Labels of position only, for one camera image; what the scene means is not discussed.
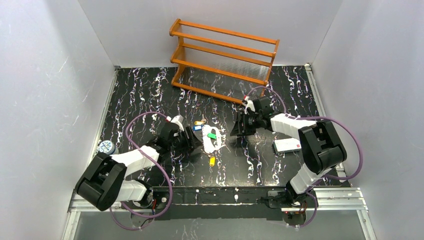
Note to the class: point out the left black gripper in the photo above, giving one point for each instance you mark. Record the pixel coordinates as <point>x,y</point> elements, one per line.
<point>191,140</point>

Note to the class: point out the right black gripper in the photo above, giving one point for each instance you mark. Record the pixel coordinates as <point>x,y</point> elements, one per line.
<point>245,122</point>

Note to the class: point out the blue key tag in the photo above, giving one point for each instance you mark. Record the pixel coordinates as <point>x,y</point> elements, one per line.
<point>197,127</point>

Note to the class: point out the silver metal keyring plate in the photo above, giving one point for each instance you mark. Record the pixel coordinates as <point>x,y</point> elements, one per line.
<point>211,145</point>

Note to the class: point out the green key tag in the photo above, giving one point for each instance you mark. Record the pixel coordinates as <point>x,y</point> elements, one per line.
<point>212,136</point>

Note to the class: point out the yellow key tag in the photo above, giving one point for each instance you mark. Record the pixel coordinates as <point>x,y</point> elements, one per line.
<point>212,161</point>

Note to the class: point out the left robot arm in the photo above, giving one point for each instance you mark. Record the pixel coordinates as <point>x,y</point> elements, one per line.
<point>104,182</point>

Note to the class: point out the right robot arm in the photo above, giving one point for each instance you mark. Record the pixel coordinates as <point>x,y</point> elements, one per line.
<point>320,144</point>

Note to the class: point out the white card box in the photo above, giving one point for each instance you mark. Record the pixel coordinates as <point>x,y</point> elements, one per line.
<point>286,145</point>

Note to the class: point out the orange wooden rack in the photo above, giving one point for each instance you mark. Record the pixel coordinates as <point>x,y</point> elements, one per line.
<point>236,55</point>

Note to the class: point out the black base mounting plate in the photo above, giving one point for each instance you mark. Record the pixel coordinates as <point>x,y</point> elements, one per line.
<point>266,202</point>

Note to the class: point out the blue white round tin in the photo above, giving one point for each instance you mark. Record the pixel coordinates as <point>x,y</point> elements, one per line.
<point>107,147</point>

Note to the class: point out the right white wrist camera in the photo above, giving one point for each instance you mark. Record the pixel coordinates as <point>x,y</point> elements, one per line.
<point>248,105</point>

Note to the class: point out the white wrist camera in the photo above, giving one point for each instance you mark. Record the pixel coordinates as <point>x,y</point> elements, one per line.
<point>248,105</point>
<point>178,120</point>

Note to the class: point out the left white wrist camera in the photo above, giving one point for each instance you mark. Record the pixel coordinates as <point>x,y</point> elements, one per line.
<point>178,120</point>

